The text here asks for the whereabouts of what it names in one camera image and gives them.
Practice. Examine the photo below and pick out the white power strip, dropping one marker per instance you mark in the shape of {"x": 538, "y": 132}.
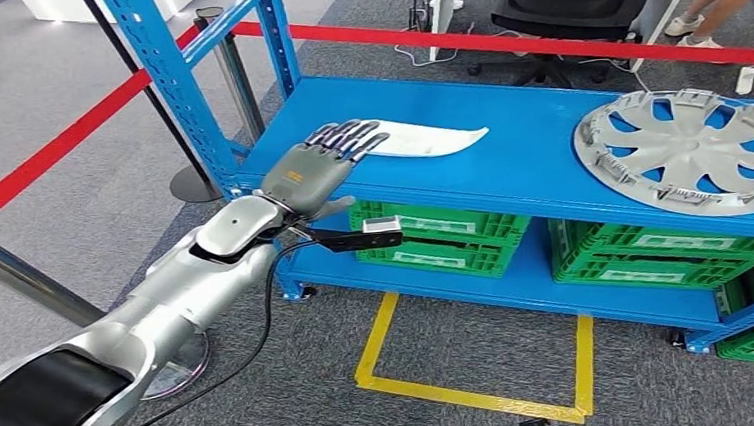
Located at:
{"x": 745, "y": 81}

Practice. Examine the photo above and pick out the black floor device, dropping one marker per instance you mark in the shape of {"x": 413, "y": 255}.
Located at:
{"x": 415, "y": 19}

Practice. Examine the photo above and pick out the white plug adapter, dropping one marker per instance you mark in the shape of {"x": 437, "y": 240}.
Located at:
{"x": 455, "y": 3}

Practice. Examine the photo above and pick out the white plastic part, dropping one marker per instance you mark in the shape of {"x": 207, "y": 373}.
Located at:
{"x": 432, "y": 140}

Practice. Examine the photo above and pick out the blue metal shelf rack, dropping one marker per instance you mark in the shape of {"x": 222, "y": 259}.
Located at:
{"x": 478, "y": 138}

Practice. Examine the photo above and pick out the silver wheel hubcap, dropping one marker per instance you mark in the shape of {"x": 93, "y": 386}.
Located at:
{"x": 685, "y": 162}

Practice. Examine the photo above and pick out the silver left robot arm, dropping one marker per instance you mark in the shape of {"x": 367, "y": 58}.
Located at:
{"x": 177, "y": 292}

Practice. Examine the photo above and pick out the black pole with round base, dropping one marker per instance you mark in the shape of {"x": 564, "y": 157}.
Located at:
{"x": 142, "y": 82}

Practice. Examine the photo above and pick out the white plinth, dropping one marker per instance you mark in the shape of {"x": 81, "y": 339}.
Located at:
{"x": 103, "y": 5}

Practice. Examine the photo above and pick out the red barrier belt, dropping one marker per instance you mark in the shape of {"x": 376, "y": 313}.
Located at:
{"x": 47, "y": 155}
{"x": 471, "y": 42}

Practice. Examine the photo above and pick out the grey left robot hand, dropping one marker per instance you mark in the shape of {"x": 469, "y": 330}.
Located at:
{"x": 301, "y": 177}

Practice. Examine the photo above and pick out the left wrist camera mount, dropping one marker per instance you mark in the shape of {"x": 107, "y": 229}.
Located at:
{"x": 352, "y": 241}

